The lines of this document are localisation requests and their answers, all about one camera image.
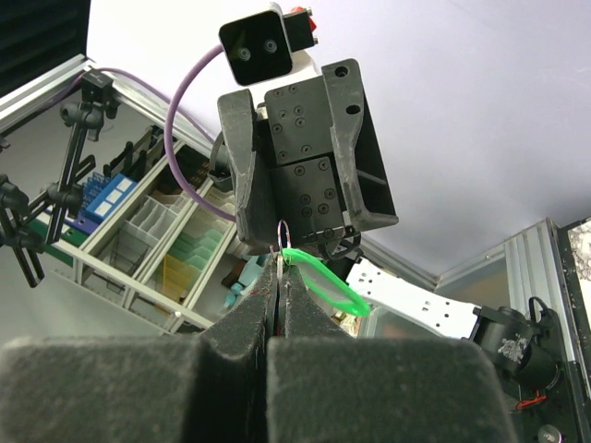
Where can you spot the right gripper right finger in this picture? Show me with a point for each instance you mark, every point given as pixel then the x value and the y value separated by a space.
pixel 338 389

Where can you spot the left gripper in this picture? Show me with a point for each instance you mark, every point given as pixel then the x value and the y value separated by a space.
pixel 282 166

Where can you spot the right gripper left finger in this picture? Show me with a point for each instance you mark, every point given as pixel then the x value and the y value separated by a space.
pixel 204 387

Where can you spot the metal keyring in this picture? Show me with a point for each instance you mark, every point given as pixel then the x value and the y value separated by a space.
pixel 283 236

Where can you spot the silver key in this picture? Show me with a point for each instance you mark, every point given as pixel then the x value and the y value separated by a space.
pixel 279 267

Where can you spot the green key tag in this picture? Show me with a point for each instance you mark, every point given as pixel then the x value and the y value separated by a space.
pixel 325 283

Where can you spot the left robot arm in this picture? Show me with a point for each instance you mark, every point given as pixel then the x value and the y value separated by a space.
pixel 522 346

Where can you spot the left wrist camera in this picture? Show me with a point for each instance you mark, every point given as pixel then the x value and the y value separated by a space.
pixel 261 45

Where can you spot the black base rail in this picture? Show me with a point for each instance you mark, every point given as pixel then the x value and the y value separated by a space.
pixel 540 262

